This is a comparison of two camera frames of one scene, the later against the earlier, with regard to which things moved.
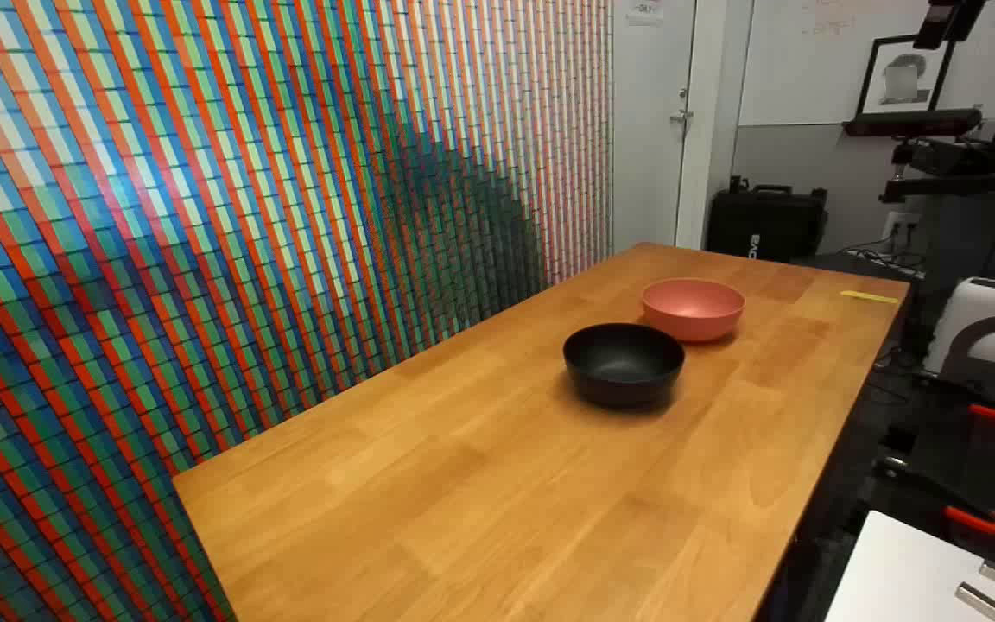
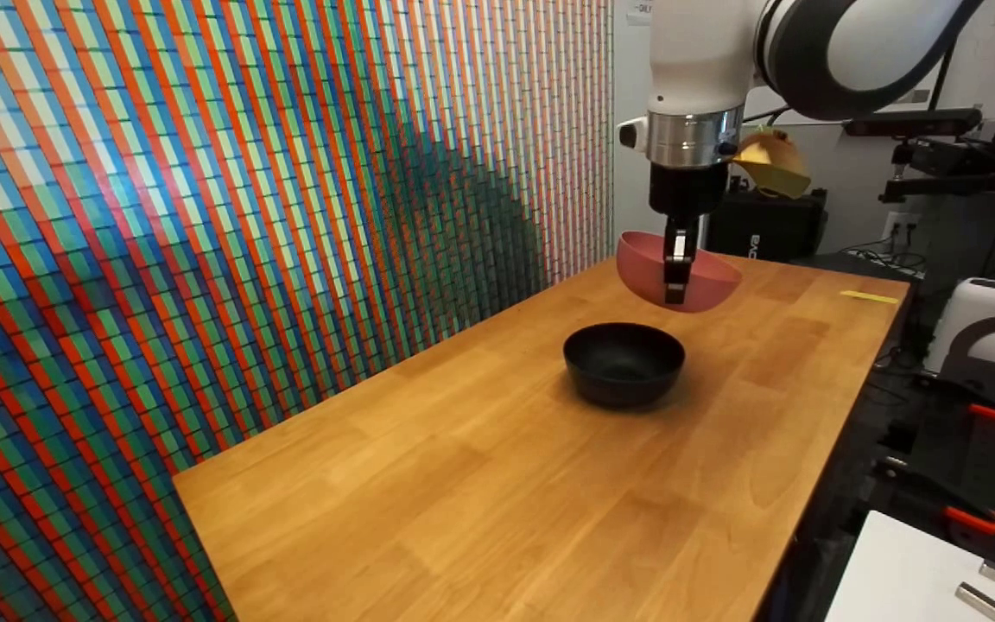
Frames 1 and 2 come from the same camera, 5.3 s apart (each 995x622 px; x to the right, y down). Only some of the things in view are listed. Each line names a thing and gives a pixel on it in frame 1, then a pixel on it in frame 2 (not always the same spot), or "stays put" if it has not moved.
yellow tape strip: [861, 294] stays put
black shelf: [912, 126] stays put
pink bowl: [692, 310] → [640, 265]
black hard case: [769, 219] stays put
